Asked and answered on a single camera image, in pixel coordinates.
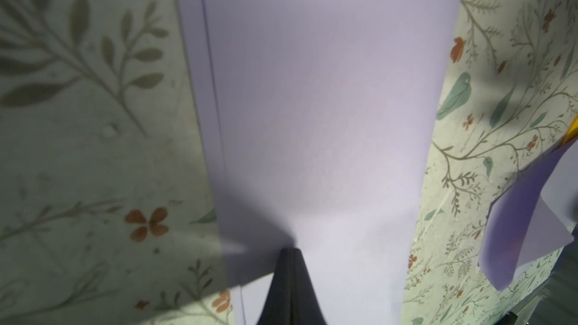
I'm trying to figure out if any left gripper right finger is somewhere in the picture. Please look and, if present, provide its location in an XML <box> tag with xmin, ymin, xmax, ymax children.
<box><xmin>290</xmin><ymin>248</ymin><xmax>327</xmax><ymax>325</ymax></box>

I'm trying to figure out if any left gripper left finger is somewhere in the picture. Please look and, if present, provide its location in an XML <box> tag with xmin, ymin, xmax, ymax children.
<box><xmin>257</xmin><ymin>248</ymin><xmax>292</xmax><ymax>325</ymax></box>

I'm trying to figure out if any purple paper sheet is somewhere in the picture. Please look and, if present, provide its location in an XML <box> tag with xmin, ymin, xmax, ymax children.
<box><xmin>478</xmin><ymin>139</ymin><xmax>577</xmax><ymax>291</ymax></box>
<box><xmin>177</xmin><ymin>0</ymin><xmax>459</xmax><ymax>324</ymax></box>

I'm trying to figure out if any yellow rectangular paper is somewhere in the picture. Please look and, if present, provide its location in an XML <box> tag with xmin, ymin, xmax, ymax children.
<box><xmin>559</xmin><ymin>116</ymin><xmax>578</xmax><ymax>147</ymax></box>

